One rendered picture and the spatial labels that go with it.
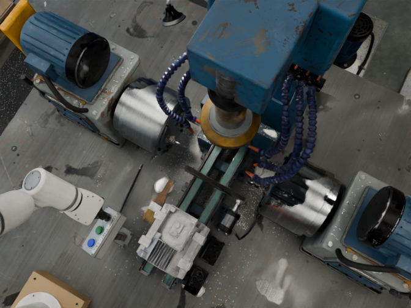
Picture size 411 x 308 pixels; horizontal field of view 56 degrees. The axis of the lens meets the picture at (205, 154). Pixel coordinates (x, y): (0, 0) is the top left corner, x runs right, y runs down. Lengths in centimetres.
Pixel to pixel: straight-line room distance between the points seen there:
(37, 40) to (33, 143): 63
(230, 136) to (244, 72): 36
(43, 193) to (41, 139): 73
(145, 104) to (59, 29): 36
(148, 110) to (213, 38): 60
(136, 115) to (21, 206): 53
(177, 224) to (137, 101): 45
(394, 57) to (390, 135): 123
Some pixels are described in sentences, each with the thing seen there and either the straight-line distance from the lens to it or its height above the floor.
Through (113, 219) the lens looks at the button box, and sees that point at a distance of 139.
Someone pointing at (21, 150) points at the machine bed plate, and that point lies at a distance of 189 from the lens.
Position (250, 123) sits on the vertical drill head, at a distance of 113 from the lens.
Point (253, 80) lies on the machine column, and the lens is 79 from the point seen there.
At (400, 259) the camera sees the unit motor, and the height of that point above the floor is 132.
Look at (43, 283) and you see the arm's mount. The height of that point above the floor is 89.
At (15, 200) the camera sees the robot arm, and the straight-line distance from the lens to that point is 104.
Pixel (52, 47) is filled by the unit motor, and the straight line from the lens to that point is 135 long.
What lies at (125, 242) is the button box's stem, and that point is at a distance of 166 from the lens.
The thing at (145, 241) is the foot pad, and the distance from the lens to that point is 136.
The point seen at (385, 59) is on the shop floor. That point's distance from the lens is 297.
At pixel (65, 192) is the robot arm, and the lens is 120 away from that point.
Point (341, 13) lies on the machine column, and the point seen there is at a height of 171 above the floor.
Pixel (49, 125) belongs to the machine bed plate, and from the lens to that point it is 187.
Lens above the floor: 241
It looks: 75 degrees down
